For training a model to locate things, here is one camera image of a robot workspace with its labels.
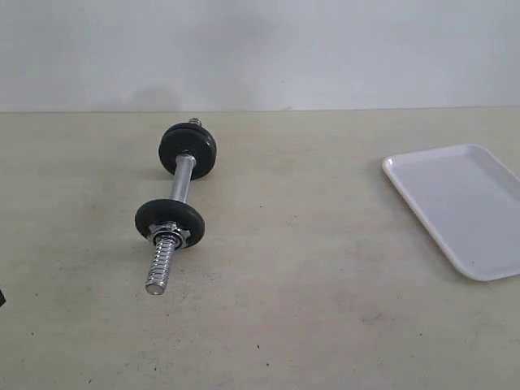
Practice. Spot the chrome threaded dumbbell bar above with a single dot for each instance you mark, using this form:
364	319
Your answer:
165	248

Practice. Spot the black weight plate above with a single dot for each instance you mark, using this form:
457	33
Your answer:
192	127

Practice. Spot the chrome spin-lock collar nut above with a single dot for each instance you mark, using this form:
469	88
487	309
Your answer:
169	229

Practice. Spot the black plate with collar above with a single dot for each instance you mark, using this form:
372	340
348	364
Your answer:
160	211

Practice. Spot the black plate without collar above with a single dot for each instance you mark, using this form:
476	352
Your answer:
187	152

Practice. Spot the white rectangular plastic tray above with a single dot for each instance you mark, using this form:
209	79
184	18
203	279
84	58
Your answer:
468	201

